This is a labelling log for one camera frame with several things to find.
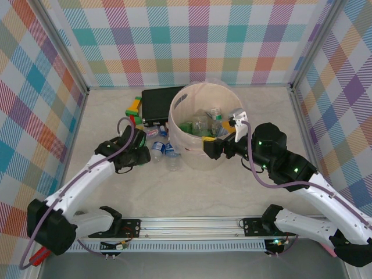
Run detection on small blue label water bottle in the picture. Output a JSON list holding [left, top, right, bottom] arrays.
[[164, 141, 181, 172], [151, 140, 167, 163]]

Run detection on round beige bin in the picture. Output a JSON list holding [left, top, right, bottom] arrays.
[[167, 82, 244, 172]]

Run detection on clear crumpled plastic bottle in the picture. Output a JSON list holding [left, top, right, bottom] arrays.
[[192, 115, 209, 137], [211, 118, 225, 137]]

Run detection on white cap green label bottle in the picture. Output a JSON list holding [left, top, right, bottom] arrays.
[[209, 106, 224, 120]]

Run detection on yellow and green block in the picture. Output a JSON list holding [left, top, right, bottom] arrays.
[[124, 96, 143, 117]]

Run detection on green label plastic bottle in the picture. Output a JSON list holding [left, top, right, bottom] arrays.
[[179, 121, 195, 135]]

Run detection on black case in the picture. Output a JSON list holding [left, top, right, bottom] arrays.
[[141, 85, 187, 128]]

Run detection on black mounting plate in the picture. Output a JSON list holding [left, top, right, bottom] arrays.
[[242, 217, 265, 237], [119, 218, 142, 238]]

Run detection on pink object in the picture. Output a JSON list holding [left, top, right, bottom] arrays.
[[321, 243, 338, 258]]

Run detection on red tool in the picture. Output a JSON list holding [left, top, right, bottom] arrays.
[[28, 246, 49, 267]]

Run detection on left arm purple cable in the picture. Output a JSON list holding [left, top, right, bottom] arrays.
[[19, 117, 137, 271]]

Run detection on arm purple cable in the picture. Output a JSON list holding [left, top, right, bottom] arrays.
[[242, 120, 372, 227], [19, 117, 137, 271]]

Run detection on wall base rail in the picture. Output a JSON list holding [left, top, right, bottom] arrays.
[[87, 83, 293, 90], [289, 87, 332, 189]]

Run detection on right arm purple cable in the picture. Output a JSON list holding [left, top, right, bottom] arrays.
[[242, 120, 372, 227]]

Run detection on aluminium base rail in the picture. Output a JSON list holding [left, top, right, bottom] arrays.
[[121, 217, 280, 242]]

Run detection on small connector with wires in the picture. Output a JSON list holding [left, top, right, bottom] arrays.
[[100, 240, 129, 260], [263, 237, 293, 259]]

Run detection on slotted cable duct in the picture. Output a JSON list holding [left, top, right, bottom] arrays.
[[69, 239, 268, 254]]

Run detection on aluminium frame post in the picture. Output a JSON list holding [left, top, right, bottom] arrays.
[[37, 0, 90, 96], [287, 0, 348, 91]]

